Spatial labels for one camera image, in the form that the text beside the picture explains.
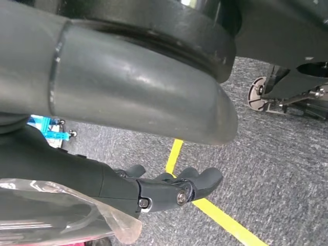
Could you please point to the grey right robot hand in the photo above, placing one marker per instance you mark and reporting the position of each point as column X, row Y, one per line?
column 128, row 95

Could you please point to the blue metal shelf rack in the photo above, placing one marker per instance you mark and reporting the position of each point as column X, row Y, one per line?
column 55, row 135

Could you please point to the yellow floor tape square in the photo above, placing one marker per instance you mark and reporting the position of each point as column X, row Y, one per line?
column 225, row 220

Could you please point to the black robot foot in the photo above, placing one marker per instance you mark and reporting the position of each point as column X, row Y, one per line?
column 289, row 85

